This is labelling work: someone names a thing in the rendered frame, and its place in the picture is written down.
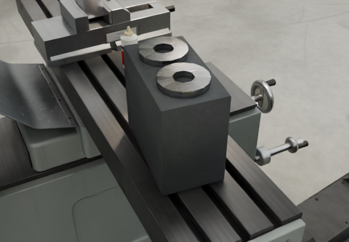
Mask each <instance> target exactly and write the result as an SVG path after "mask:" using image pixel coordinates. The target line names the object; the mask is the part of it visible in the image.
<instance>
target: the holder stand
mask: <svg viewBox="0 0 349 242"><path fill-rule="evenodd" d="M123 51H124V65H125V79H126V94H127V108H128V122H129V126H130V128H131V130H132V132H133V134H134V136H135V139H136V141H137V143H138V145H139V147H140V149H141V151H142V153H143V155H144V158H145V160H146V162H147V164H148V166H149V168H150V170H151V172H152V175H153V177H154V179H155V181H156V183H157V185H158V187H159V189H160V191H161V194H162V195H163V196H165V195H169V194H173V193H176V192H180V191H184V190H188V189H192V188H195V187H198V186H202V185H206V184H209V183H214V182H217V181H221V180H224V175H225V163H226V151H227V139H228V132H229V120H230V108H231V95H230V94H229V93H228V91H227V90H226V89H225V88H224V86H223V85H222V84H221V83H220V82H219V80H218V79H217V78H216V77H215V75H214V74H213V73H212V72H211V70H210V69H209V68H208V67H207V66H206V64H205V63H204V62H203V60H202V59H201V58H200V57H199V55H198V54H197V53H196V52H195V50H194V49H193V48H192V47H191V46H190V44H189V43H188V42H187V41H186V39H185V38H184V37H183V36H177V37H165V36H163V37H154V38H150V39H147V40H145V41H144V42H142V43H137V44H132V45H126V46H124V47H123Z"/></svg>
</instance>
